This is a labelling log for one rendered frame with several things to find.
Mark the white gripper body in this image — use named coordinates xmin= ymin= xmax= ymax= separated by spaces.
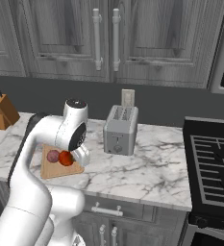
xmin=71 ymin=144 xmax=91 ymax=168

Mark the wooden cutting board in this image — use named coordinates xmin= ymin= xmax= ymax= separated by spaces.
xmin=39 ymin=143 xmax=86 ymax=180

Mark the purple red onion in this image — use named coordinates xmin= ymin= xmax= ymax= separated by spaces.
xmin=46 ymin=149 xmax=61 ymax=163

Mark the silver toaster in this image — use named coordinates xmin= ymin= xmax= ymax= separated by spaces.
xmin=102 ymin=104 xmax=139 ymax=157

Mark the grey lower cupboard door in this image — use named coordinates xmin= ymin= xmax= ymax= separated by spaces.
xmin=72 ymin=211 xmax=111 ymax=246
xmin=108 ymin=217 xmax=187 ymax=246

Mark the grey drawer front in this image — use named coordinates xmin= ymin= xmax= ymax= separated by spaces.
xmin=84 ymin=194 xmax=157 ymax=223

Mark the wooden knife block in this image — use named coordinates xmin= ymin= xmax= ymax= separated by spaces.
xmin=0 ymin=93 xmax=21 ymax=131

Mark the grey wooden cupboard door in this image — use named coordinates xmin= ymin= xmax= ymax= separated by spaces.
xmin=0 ymin=0 xmax=27 ymax=78
xmin=109 ymin=0 xmax=224 ymax=89
xmin=8 ymin=0 xmax=112 ymax=84

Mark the black gas hob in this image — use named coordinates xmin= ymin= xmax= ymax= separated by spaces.
xmin=182 ymin=116 xmax=224 ymax=246

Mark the white drawer handle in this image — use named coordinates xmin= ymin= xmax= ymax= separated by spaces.
xmin=90 ymin=202 xmax=124 ymax=217

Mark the white wall outlet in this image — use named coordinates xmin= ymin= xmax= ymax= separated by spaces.
xmin=121 ymin=88 xmax=137 ymax=108

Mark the white lower cupboard handle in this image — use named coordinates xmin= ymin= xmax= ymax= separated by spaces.
xmin=111 ymin=226 xmax=119 ymax=246
xmin=98 ymin=224 xmax=107 ymax=246

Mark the white cupboard handle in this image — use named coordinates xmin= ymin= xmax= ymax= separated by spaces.
xmin=112 ymin=8 xmax=122 ymax=73
xmin=111 ymin=226 xmax=119 ymax=246
xmin=98 ymin=224 xmax=107 ymax=246
xmin=91 ymin=8 xmax=104 ymax=72

